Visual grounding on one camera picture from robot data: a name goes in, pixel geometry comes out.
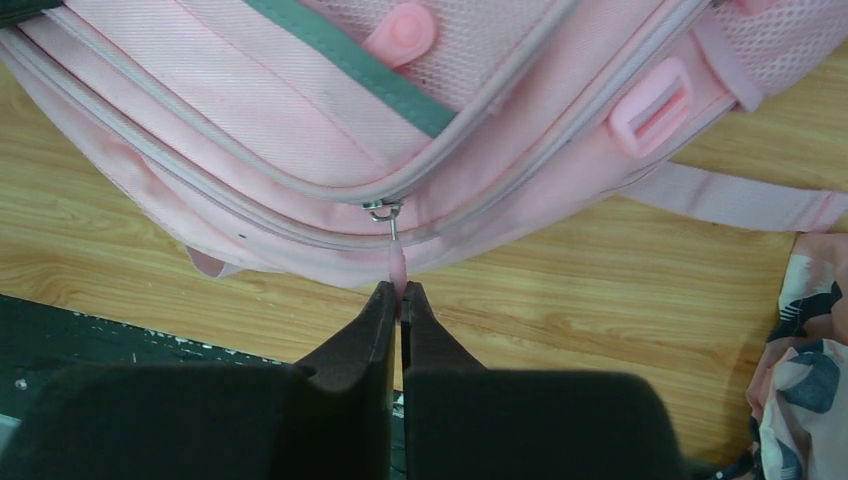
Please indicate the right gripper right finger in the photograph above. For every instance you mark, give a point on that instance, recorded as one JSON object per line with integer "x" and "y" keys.
{"x": 466, "y": 421}

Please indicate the pink patterned cloth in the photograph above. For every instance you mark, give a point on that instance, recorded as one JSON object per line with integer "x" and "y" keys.
{"x": 798, "y": 393}

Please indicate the pink school backpack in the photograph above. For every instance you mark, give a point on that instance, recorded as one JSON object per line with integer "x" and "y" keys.
{"x": 352, "y": 141}

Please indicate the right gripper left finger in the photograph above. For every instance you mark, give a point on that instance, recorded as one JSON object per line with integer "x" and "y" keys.
{"x": 326, "y": 416}

